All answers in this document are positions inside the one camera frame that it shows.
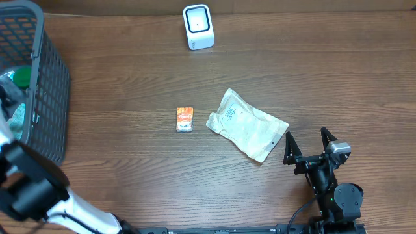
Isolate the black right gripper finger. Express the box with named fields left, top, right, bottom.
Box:
left=320, top=127, right=338, bottom=153
left=283, top=131, right=303, bottom=165

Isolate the teal snack packet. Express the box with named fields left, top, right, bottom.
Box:
left=6, top=103, right=26, bottom=140

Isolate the white pouch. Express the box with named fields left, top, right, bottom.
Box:
left=206, top=88, right=289, bottom=163

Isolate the orange snack packet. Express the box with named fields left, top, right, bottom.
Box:
left=176, top=107, right=194, bottom=133

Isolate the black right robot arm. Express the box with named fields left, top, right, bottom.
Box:
left=276, top=127, right=366, bottom=234

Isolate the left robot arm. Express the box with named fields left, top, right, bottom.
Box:
left=1, top=118, right=137, bottom=233

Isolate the white barcode scanner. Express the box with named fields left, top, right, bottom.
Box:
left=183, top=4, right=215, bottom=51

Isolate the green round lid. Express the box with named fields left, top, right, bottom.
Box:
left=12, top=66, right=32, bottom=89

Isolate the grey plastic mesh basket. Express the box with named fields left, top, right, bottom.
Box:
left=1, top=1, right=71, bottom=165

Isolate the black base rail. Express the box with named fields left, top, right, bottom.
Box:
left=136, top=224, right=367, bottom=234

